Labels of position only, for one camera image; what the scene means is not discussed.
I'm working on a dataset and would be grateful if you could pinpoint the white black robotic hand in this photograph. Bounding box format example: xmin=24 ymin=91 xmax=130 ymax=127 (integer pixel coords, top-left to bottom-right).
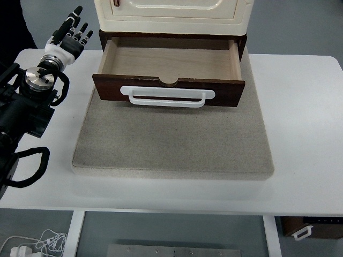
xmin=44 ymin=6 xmax=93 ymax=66

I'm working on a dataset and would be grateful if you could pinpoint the dark wooden drawer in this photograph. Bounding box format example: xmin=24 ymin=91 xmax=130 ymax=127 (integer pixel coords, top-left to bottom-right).
xmin=93 ymin=37 xmax=245 ymax=107

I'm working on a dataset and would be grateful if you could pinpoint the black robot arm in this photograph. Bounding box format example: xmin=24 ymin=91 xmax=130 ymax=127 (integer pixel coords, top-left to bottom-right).
xmin=1 ymin=6 xmax=93 ymax=195

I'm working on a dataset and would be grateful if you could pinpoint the cream upper cabinet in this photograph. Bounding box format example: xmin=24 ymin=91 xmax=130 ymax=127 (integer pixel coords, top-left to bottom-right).
xmin=94 ymin=0 xmax=254 ymax=36

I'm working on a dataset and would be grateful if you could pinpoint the brown drawer on floor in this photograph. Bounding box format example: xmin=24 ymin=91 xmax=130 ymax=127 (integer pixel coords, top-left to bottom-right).
xmin=280 ymin=216 xmax=342 ymax=239

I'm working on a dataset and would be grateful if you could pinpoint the left white table leg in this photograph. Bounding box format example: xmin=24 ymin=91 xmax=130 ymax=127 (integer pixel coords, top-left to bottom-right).
xmin=63 ymin=210 xmax=86 ymax=257

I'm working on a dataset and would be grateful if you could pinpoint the white table leg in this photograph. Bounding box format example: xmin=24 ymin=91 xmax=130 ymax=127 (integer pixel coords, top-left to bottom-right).
xmin=63 ymin=210 xmax=86 ymax=257
xmin=263 ymin=215 xmax=282 ymax=257

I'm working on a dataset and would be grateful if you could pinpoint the white power adapter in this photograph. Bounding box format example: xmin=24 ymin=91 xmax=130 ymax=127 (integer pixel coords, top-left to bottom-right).
xmin=10 ymin=246 xmax=33 ymax=257

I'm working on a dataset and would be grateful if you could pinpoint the right white table leg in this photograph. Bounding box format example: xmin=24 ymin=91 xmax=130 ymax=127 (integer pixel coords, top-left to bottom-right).
xmin=263 ymin=215 xmax=282 ymax=257

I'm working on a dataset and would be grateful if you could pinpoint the white cable bundle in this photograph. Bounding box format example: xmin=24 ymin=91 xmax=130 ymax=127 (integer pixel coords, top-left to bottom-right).
xmin=0 ymin=229 xmax=68 ymax=257

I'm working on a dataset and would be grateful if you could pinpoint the white handle on floor drawer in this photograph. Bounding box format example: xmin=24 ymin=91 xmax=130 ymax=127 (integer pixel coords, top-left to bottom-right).
xmin=291 ymin=225 xmax=313 ymax=241

